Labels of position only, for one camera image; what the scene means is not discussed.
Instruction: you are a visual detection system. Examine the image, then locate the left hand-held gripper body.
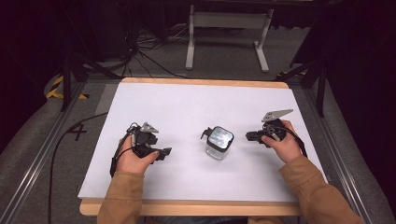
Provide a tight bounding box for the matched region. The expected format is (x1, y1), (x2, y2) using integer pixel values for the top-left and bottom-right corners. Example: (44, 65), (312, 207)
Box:
(126, 121), (161, 159)

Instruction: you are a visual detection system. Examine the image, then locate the person's right hand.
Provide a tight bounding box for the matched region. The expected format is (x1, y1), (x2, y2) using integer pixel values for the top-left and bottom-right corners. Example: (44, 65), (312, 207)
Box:
(261, 119), (304, 164)

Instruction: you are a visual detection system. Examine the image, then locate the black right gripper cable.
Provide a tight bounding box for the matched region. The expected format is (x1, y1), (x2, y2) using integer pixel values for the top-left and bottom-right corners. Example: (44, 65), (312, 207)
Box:
(270, 124), (309, 159)

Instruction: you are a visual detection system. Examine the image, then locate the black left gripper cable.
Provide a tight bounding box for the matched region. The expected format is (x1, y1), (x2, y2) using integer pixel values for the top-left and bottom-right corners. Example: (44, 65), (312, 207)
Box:
(108, 122), (141, 179)

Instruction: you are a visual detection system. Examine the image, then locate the clear jar with black lid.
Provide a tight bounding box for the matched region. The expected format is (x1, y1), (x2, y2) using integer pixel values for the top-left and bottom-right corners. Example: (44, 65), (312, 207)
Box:
(200, 125), (235, 161)

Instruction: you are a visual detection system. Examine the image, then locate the white metal stand frame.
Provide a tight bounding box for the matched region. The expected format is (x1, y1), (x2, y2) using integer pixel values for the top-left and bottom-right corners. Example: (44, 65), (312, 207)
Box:
(185, 4), (276, 75)

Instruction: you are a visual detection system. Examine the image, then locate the bundle of floor cables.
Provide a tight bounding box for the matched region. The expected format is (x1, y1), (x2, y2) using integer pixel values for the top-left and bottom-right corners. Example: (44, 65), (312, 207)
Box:
(120, 21), (191, 80)

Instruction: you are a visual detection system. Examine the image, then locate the aluminium floor rail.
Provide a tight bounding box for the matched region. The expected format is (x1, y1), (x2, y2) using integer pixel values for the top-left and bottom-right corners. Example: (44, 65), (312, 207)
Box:
(0, 81), (88, 224)
(302, 87), (375, 224)

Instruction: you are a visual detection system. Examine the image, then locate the person's left hand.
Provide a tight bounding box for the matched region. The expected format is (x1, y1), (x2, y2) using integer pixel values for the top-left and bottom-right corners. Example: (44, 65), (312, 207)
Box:
(116, 136), (161, 175)

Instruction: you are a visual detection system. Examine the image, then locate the black tripod stand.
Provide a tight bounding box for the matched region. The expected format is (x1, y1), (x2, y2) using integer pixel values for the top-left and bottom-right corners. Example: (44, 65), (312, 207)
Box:
(59, 50), (123, 112)
(274, 57), (332, 119)

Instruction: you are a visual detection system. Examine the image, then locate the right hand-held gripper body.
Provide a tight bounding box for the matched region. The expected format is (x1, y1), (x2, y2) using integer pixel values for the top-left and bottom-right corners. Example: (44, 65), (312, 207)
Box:
(261, 108), (294, 143)

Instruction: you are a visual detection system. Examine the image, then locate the white table mat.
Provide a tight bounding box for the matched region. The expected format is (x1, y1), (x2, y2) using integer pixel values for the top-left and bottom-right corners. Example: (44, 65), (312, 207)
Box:
(77, 81), (329, 203)

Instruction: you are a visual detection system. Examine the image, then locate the yellow black floor tape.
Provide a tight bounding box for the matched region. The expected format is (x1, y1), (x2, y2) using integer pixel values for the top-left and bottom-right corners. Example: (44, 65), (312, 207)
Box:
(45, 75), (91, 101)

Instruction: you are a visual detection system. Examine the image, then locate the black floor cable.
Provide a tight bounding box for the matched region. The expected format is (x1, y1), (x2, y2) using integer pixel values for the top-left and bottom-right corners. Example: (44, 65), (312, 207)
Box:
(47, 111), (109, 224)

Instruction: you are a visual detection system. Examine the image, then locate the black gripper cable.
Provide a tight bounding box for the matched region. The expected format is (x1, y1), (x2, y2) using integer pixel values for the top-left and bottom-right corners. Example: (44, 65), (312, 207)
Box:
(108, 122), (141, 179)
(270, 124), (309, 159)

